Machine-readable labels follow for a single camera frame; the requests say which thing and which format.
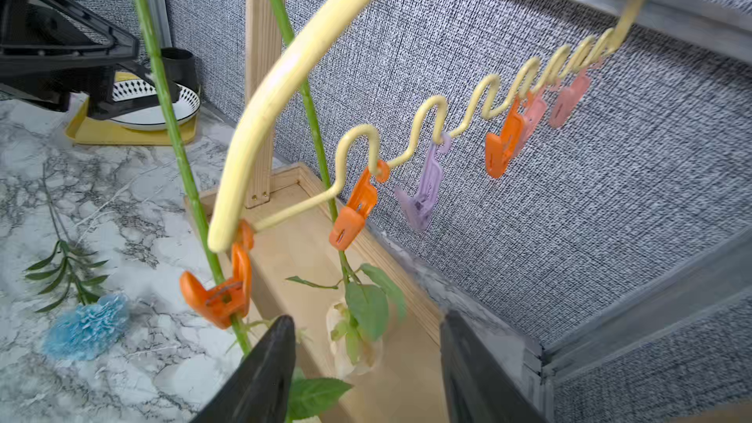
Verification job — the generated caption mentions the yellow clip hanger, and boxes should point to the yellow clip hanger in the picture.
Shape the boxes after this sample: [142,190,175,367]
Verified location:
[208,0,645,253]

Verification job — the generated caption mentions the orange end clothes peg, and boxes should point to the orange end clothes peg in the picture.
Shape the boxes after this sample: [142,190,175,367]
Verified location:
[179,219,254,329]

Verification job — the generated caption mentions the white striped rim bowl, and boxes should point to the white striped rim bowl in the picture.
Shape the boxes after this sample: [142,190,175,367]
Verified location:
[112,78,200,131]

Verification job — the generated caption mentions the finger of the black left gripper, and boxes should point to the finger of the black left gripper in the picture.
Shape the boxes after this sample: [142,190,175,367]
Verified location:
[1,67,160,121]
[1,0,139,76]

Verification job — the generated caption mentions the cream white rose stem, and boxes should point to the cream white rose stem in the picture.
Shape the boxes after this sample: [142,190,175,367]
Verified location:
[269,0,407,379]

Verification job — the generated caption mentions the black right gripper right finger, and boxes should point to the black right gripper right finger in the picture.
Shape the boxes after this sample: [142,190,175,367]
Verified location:
[440,311,546,423]

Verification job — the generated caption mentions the purple clothes peg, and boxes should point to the purple clothes peg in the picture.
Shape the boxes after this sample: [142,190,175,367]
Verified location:
[395,131,452,232]

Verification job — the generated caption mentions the black mug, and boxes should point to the black mug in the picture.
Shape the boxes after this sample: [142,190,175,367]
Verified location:
[162,47,201,94]

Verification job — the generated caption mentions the yellow tray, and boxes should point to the yellow tray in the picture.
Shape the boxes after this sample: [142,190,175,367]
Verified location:
[64,72,199,146]

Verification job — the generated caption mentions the salmon pink clothes peg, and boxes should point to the salmon pink clothes peg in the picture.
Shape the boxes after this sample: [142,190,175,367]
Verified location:
[548,70,591,128]

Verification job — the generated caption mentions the blue carnation stem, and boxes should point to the blue carnation stem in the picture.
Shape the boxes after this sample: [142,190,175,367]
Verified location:
[25,175,130,362]

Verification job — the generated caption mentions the peach rose stem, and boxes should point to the peach rose stem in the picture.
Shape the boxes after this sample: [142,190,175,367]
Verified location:
[133,0,352,422]

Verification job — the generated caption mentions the wooden clothes rack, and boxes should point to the wooden clothes rack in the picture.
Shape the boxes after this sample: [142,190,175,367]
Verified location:
[200,0,448,422]

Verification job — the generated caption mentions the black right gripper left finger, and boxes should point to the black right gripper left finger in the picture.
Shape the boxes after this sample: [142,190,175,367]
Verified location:
[193,315,296,423]

